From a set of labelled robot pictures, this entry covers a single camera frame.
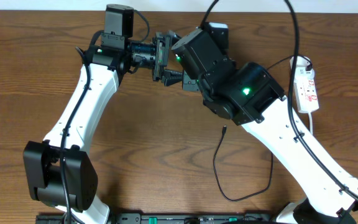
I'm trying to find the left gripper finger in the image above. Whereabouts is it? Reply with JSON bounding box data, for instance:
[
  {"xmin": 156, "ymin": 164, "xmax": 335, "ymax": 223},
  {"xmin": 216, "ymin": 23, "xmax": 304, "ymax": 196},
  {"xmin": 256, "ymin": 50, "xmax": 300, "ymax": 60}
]
[
  {"xmin": 168, "ymin": 30, "xmax": 181, "ymax": 45},
  {"xmin": 162, "ymin": 69, "xmax": 183, "ymax": 86}
]

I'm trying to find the white power strip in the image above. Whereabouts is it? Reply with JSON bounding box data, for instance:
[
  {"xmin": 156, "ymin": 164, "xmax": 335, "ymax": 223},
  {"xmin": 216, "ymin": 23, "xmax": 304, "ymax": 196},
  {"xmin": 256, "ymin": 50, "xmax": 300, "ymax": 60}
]
[{"xmin": 294, "ymin": 56, "xmax": 319, "ymax": 114}]

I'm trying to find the black USB charging cable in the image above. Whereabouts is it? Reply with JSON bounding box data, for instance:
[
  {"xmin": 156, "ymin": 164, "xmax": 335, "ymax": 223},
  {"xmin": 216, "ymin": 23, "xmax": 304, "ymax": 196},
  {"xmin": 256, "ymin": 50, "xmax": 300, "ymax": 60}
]
[{"xmin": 213, "ymin": 55, "xmax": 313, "ymax": 203}]

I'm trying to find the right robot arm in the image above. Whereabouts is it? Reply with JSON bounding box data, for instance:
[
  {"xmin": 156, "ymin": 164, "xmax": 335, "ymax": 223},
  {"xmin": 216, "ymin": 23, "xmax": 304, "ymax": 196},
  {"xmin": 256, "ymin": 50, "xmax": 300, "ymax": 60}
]
[{"xmin": 172, "ymin": 29, "xmax": 358, "ymax": 223}]

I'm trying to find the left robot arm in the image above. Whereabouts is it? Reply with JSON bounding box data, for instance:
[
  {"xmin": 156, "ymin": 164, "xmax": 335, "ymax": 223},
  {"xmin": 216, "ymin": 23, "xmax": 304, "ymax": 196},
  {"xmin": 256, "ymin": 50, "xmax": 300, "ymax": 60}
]
[{"xmin": 23, "ymin": 4, "xmax": 182, "ymax": 223}]

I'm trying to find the white USB charger plug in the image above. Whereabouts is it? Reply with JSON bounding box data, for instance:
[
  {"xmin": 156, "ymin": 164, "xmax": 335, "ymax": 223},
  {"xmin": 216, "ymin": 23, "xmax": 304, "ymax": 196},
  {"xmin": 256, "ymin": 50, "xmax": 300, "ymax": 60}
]
[{"xmin": 294, "ymin": 66, "xmax": 315, "ymax": 83}]

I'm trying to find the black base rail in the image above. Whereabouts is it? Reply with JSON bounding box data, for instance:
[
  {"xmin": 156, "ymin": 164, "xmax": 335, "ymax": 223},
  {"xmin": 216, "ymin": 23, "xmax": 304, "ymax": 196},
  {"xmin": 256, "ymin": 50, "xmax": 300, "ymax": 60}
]
[{"xmin": 35, "ymin": 212, "xmax": 279, "ymax": 224}]

